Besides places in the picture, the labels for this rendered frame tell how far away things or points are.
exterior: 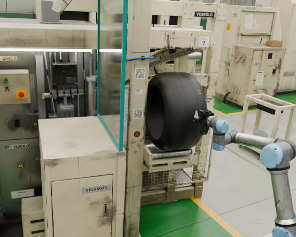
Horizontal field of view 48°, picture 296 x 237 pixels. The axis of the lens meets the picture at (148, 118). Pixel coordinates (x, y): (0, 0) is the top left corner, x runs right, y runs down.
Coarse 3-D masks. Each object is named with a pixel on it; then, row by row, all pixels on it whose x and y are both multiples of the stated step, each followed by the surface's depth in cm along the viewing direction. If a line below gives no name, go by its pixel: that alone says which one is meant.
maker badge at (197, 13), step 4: (196, 12) 286; (200, 12) 287; (204, 12) 288; (208, 12) 289; (212, 12) 291; (196, 16) 287; (200, 16) 288; (204, 16) 289; (208, 16) 291; (212, 16) 292
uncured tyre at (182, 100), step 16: (160, 80) 237; (176, 80) 233; (192, 80) 236; (160, 96) 278; (176, 96) 225; (192, 96) 228; (160, 112) 281; (176, 112) 223; (192, 112) 227; (160, 128) 277; (176, 128) 226; (192, 128) 230; (160, 144) 243; (176, 144) 235; (192, 144) 242
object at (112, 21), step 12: (108, 0) 168; (120, 0) 147; (108, 12) 169; (120, 12) 148; (108, 24) 171; (120, 24) 149; (108, 36) 172; (120, 36) 151; (108, 48) 174; (120, 48) 152; (108, 60) 176; (120, 60) 153; (108, 72) 178; (120, 72) 155; (108, 84) 179; (120, 84) 156; (108, 96) 181; (120, 96) 155; (108, 108) 183; (120, 108) 156; (108, 120) 185; (120, 120) 158; (108, 132) 184; (120, 132) 160; (120, 144) 163
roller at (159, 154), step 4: (156, 152) 245; (160, 152) 246; (164, 152) 247; (168, 152) 247; (172, 152) 248; (176, 152) 249; (180, 152) 250; (184, 152) 251; (188, 152) 253; (192, 152) 254; (152, 156) 243; (156, 156) 244; (160, 156) 245; (164, 156) 246; (168, 156) 248; (172, 156) 249
